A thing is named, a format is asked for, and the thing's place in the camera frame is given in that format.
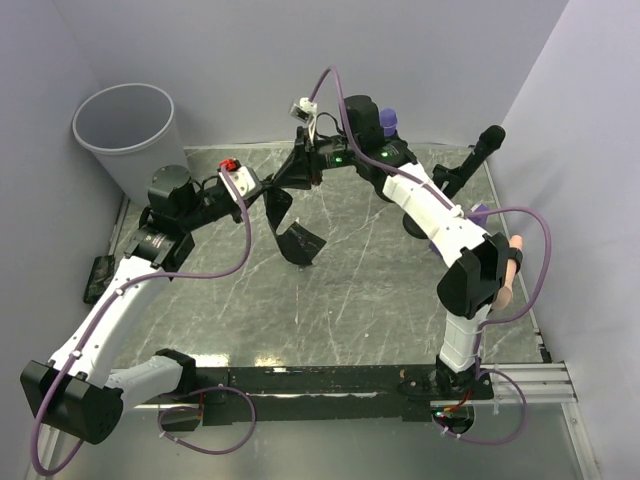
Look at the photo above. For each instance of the purple microphone on stand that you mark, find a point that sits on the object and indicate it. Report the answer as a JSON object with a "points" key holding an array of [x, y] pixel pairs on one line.
{"points": [[395, 151]]}

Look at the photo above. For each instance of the aluminium rail frame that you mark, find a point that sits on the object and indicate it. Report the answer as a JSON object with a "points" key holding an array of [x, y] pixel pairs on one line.
{"points": [[520, 384]]}

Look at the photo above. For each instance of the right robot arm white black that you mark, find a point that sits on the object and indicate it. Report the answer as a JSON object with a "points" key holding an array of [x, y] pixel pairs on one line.
{"points": [[367, 140]]}

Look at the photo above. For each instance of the black microphone on stand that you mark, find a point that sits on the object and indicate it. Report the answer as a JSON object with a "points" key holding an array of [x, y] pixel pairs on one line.
{"points": [[451, 180]]}

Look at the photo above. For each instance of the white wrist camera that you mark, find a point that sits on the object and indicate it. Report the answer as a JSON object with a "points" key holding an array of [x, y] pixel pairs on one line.
{"points": [[240, 181], [306, 111]]}

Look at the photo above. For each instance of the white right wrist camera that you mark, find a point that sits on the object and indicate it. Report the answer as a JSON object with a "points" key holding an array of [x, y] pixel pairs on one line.
{"points": [[306, 111]]}

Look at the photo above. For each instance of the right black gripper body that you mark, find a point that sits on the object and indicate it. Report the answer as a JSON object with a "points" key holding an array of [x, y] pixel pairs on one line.
{"points": [[333, 153]]}

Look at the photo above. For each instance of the black trash bag roll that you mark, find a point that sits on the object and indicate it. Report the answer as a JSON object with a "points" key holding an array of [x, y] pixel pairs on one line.
{"points": [[296, 244]]}

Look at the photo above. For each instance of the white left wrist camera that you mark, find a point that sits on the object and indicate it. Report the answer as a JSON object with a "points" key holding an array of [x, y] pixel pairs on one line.
{"points": [[240, 181]]}

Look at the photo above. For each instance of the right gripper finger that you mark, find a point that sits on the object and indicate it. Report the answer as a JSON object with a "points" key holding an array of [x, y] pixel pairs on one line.
{"points": [[293, 178], [298, 161]]}

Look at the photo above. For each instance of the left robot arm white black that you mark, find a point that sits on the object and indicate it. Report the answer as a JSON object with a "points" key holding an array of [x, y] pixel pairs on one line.
{"points": [[77, 390]]}

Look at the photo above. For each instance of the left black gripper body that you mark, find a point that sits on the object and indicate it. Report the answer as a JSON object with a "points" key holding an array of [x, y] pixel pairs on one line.
{"points": [[210, 205]]}

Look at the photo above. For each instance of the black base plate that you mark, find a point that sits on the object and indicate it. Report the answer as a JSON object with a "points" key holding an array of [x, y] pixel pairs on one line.
{"points": [[409, 392]]}

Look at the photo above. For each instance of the grey plastic trash bin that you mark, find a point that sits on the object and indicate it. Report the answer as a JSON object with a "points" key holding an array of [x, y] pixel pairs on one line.
{"points": [[131, 129]]}

